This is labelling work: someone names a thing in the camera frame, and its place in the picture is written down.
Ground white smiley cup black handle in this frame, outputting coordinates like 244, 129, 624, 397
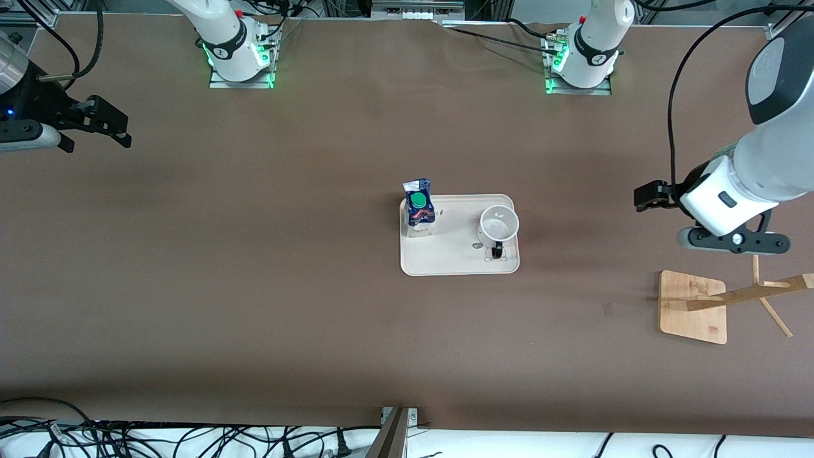
476, 205, 520, 262

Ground blue milk carton green cap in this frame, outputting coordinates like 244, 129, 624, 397
402, 178, 438, 239

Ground cream tray with rabbit print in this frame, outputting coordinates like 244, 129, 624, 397
399, 194, 521, 277

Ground wooden mug rack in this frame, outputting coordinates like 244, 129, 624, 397
658, 254, 814, 345

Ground grey metal fixture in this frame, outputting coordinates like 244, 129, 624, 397
371, 0, 466, 22

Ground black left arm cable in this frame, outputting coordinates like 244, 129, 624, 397
666, 5, 814, 189

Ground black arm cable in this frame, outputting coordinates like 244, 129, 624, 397
16, 0, 82, 80
666, 5, 814, 189
37, 0, 106, 82

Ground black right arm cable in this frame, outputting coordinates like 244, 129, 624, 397
16, 0, 82, 80
37, 0, 106, 82

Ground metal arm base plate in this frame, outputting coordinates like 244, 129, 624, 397
544, 32, 614, 97
209, 25, 278, 90

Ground black cable tangle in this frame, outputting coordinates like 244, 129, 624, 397
0, 397, 382, 458

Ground small metal bracket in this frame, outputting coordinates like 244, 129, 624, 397
380, 407, 420, 426

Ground metal post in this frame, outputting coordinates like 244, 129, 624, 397
364, 407, 411, 458

